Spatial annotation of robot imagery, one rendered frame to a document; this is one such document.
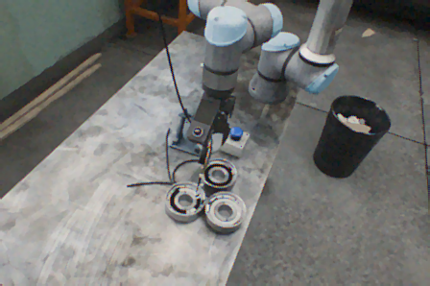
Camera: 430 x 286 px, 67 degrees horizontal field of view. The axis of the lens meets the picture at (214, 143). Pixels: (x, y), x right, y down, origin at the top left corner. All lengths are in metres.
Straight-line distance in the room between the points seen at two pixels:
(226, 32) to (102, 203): 0.54
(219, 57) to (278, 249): 1.31
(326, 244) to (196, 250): 1.17
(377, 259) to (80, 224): 1.53
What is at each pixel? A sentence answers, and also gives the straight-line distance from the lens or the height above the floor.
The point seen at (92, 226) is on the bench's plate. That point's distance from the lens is 0.88.
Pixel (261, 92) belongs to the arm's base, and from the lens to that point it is 1.21.
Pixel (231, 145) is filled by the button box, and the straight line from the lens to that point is 0.98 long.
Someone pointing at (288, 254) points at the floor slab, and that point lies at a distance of 1.79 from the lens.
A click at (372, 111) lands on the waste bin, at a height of 0.38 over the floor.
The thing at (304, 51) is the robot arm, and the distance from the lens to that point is 1.08.
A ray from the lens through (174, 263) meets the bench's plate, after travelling 0.81.
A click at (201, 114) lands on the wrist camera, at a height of 1.08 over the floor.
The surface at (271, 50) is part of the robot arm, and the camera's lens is 1.13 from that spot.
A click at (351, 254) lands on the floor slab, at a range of 1.93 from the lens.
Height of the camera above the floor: 1.55
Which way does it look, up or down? 46 degrees down
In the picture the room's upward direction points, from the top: 8 degrees clockwise
